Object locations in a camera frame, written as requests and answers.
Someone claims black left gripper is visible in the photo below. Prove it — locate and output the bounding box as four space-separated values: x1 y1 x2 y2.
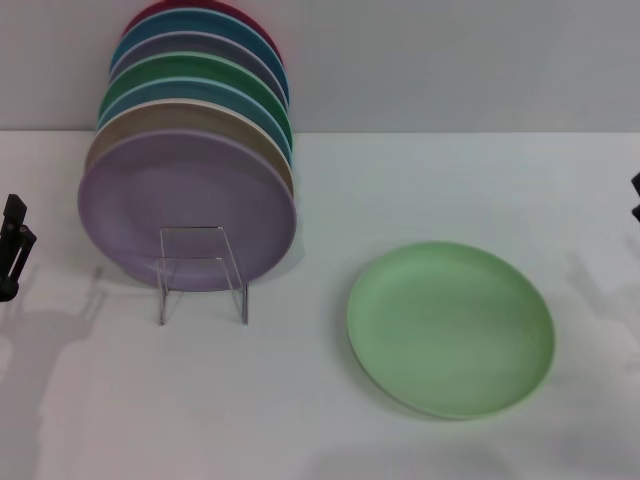
0 194 39 305

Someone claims light green plate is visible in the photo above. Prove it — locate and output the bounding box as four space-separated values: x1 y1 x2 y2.
346 239 556 421

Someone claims lilac plate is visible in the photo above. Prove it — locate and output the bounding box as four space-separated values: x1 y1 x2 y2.
77 127 299 292

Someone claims clear acrylic plate rack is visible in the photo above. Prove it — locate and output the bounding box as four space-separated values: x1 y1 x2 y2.
157 225 250 327

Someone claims beige plate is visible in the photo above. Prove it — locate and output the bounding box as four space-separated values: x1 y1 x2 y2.
83 98 295 187

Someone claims light blue plate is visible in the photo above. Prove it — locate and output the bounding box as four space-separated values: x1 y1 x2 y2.
96 75 293 157

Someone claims dark green plate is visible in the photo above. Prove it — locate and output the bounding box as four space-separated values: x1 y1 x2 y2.
98 49 293 137

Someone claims grey purple plate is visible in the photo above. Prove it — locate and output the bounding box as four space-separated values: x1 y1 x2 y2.
108 30 291 110

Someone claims teal plate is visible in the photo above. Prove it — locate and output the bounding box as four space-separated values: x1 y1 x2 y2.
109 10 290 101

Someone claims crimson plate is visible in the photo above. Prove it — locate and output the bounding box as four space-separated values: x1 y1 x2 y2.
121 0 284 67

